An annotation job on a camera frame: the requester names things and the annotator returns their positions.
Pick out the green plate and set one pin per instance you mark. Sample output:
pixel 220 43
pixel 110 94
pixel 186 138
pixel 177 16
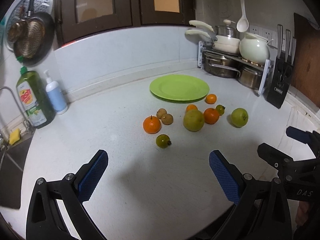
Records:
pixel 179 88

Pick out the white blue pump bottle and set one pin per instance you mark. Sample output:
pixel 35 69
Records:
pixel 55 94

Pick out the brown longan fruit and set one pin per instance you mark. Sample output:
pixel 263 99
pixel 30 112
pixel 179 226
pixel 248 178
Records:
pixel 167 119
pixel 161 112

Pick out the steel pot lower left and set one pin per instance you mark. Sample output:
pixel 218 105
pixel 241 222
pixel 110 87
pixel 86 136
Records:
pixel 221 67

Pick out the dark wooden window frame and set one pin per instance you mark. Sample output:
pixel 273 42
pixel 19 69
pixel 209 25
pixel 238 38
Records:
pixel 76 19

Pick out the grey pot rack shelf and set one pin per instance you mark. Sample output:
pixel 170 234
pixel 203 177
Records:
pixel 206 49

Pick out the large orange tangerine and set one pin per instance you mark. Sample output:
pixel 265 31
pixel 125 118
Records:
pixel 211 116

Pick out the white wall socket panel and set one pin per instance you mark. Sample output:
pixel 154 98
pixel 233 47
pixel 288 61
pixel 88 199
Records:
pixel 270 35

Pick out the chrome faucet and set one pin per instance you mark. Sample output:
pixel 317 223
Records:
pixel 12 114

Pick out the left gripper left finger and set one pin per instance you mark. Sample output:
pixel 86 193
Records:
pixel 44 219

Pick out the orange tangerine with stem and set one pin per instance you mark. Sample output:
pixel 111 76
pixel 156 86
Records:
pixel 152 125

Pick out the brown wooden cutting board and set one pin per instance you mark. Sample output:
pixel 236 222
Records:
pixel 306 70

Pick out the round steel steamer plate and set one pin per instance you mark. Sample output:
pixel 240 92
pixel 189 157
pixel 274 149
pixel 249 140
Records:
pixel 21 11

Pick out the white ladle spoon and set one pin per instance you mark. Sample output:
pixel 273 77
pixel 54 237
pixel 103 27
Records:
pixel 242 24

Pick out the green dish soap bottle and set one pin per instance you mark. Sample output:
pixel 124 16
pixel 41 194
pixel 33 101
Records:
pixel 33 97

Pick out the black frying pan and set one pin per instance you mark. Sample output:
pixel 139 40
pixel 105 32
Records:
pixel 49 26

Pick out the small green persimmon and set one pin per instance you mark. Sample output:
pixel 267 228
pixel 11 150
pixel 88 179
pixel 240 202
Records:
pixel 220 109
pixel 163 141

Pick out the copper strainer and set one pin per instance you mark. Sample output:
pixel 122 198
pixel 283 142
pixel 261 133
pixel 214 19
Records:
pixel 26 37

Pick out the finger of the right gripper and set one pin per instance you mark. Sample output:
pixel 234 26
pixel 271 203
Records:
pixel 309 138
pixel 277 156

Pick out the large yellow-green pear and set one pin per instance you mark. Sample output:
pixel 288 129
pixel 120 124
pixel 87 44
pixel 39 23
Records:
pixel 193 120

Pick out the white ceramic kettle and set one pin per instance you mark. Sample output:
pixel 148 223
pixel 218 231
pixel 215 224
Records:
pixel 254 48

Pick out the brown longan fruit front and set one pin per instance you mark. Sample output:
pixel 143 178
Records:
pixel 167 119

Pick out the green apple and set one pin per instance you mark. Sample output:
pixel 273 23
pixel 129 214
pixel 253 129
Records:
pixel 239 117

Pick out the person's right hand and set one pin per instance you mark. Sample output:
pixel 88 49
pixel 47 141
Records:
pixel 302 213

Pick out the small orange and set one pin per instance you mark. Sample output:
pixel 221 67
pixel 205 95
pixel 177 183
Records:
pixel 211 99

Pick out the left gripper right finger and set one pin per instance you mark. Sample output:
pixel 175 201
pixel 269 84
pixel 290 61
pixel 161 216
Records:
pixel 260 209

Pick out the yellow sponge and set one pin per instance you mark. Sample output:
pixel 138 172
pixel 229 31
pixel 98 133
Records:
pixel 14 136

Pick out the white cream saucepan lower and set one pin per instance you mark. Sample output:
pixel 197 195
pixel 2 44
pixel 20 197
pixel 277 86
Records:
pixel 220 43

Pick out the black knife block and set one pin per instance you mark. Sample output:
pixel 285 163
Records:
pixel 283 67

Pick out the small orange tangerine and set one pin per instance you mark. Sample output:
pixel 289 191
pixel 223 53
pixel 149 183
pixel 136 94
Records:
pixel 191 107

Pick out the steel pot lower right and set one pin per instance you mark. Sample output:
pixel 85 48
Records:
pixel 250 78

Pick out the steel pot with lid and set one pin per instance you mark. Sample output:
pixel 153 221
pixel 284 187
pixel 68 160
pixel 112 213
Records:
pixel 227 29

